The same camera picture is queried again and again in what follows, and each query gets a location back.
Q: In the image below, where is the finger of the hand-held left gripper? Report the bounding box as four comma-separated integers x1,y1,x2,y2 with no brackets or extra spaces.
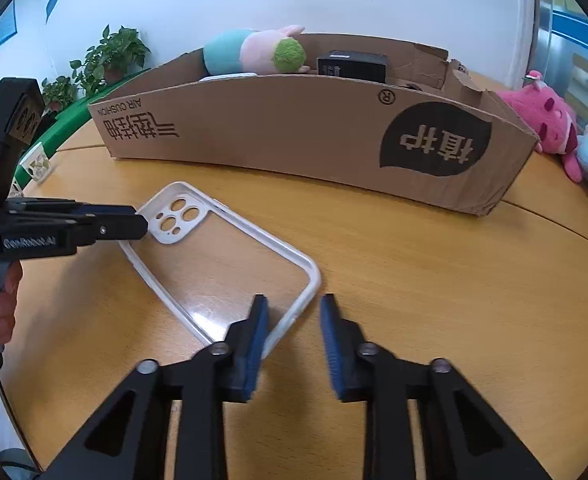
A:
5,198,140,220
71,214,149,249

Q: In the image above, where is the wooden desktop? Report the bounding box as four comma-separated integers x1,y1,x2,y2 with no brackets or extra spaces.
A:
0,67,588,480

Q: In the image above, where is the pig plush toy blue body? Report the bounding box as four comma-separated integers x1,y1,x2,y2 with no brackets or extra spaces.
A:
203,24,311,77

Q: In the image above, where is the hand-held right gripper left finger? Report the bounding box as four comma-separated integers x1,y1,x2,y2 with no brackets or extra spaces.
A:
46,294,269,480

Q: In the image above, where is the small printed card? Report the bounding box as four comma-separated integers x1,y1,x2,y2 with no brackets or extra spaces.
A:
19,142,53,181

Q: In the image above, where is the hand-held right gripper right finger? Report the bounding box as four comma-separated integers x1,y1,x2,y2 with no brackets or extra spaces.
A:
320,294,554,480

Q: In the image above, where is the pink plush toy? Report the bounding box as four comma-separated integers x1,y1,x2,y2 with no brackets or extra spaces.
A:
496,70,585,183

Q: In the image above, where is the glass door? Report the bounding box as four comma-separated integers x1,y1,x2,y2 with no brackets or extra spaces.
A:
526,0,588,136

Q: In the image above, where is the small potted green plant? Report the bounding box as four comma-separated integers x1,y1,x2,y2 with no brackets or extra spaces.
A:
41,76,78,112

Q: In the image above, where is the brown cardboard box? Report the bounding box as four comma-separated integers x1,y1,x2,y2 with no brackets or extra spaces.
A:
88,33,542,217

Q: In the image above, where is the black box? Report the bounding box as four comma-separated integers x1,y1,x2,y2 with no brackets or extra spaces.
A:
316,51,389,84

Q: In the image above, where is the white clear phone case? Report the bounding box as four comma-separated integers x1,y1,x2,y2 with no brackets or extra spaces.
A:
118,181,322,358

